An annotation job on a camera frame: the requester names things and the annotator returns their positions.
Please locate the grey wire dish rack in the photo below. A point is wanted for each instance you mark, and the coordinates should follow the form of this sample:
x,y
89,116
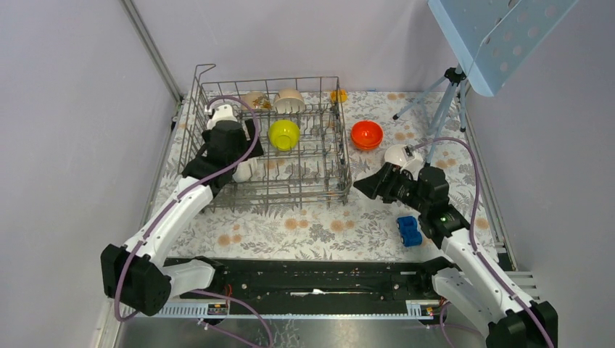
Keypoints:
x,y
317,169

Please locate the blue toy car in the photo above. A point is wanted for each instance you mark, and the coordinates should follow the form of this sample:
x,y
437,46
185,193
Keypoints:
x,y
409,232

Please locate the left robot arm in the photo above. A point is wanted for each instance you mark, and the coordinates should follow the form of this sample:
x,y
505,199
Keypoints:
x,y
135,273

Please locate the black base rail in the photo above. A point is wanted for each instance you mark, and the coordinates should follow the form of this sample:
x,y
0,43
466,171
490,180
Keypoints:
x,y
326,288

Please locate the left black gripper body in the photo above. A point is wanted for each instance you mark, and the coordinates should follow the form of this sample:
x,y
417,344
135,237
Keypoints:
x,y
245,146

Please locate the beige floral ceramic bowl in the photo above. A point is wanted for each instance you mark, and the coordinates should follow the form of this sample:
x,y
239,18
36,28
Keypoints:
x,y
257,100

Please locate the floral tablecloth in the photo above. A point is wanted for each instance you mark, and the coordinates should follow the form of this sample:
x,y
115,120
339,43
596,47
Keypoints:
x,y
361,229

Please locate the yellow plastic toy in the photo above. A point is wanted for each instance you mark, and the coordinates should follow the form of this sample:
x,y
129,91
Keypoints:
x,y
338,96

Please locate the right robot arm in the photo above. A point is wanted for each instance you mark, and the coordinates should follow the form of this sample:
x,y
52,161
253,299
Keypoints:
x,y
505,315

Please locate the orange plastic bowl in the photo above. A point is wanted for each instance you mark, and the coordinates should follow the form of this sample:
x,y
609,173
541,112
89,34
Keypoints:
x,y
366,147
366,132

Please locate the yellow-green plastic bowl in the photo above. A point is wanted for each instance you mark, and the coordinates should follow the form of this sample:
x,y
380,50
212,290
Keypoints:
x,y
284,134

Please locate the light blue perforated stand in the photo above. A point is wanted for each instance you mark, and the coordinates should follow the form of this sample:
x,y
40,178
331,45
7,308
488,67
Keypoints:
x,y
490,40

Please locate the beige ribbed ceramic bowl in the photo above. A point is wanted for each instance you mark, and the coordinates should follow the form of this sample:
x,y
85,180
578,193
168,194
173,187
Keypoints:
x,y
288,101

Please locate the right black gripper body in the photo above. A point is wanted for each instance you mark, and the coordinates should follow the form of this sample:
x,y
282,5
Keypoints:
x,y
405,192

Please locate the white ribbed ceramic bowl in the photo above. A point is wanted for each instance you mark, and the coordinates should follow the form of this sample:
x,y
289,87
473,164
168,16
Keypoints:
x,y
395,155

